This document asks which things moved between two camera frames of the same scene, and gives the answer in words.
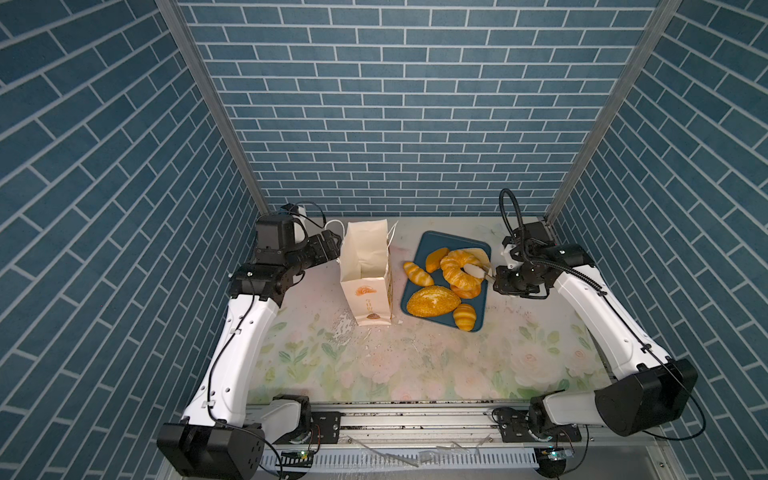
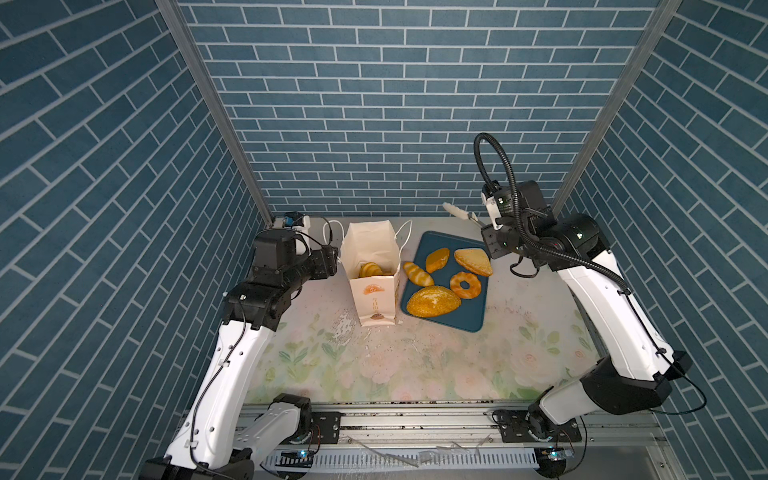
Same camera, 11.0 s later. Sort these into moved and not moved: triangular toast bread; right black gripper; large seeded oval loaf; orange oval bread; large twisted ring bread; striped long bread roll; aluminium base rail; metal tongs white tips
Moved: large twisted ring bread; metal tongs white tips; right black gripper
Not moved: orange oval bread; triangular toast bread; large seeded oval loaf; aluminium base rail; striped long bread roll
